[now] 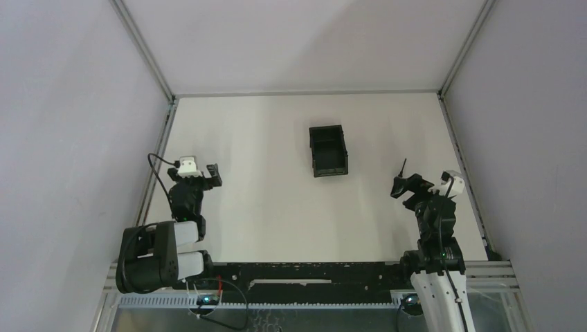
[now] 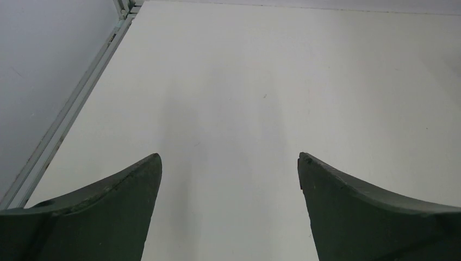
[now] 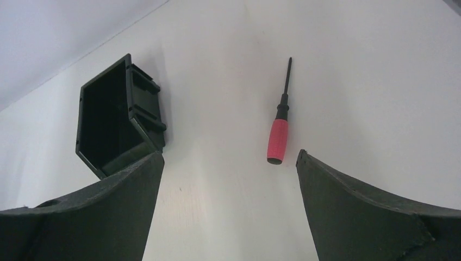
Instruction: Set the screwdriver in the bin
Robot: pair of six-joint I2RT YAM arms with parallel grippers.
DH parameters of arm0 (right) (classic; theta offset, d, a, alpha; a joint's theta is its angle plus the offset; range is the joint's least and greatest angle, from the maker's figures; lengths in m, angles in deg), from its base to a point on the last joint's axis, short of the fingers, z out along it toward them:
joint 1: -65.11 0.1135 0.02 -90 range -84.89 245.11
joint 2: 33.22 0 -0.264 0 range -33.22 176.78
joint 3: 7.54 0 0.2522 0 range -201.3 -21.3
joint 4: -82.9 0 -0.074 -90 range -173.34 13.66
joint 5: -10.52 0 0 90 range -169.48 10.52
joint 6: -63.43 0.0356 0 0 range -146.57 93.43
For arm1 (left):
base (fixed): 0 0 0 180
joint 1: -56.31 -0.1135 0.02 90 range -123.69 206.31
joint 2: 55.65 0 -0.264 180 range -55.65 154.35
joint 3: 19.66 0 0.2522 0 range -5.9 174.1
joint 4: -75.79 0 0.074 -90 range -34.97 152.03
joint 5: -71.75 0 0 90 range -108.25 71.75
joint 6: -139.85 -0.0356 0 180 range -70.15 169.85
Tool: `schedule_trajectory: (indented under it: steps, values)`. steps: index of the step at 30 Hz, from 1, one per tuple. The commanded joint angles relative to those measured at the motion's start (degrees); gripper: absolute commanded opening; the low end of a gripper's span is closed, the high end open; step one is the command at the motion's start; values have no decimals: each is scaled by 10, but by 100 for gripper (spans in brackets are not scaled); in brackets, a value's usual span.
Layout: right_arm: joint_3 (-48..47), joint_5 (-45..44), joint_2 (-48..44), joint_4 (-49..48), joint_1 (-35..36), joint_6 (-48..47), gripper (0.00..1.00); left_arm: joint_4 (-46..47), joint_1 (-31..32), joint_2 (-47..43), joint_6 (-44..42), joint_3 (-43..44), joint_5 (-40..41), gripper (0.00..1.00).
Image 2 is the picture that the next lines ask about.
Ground aluminium frame rail left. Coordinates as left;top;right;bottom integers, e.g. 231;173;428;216
1;1;143;209

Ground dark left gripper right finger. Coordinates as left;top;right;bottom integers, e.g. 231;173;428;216
297;152;460;260

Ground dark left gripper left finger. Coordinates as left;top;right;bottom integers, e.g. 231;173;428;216
1;153;162;260

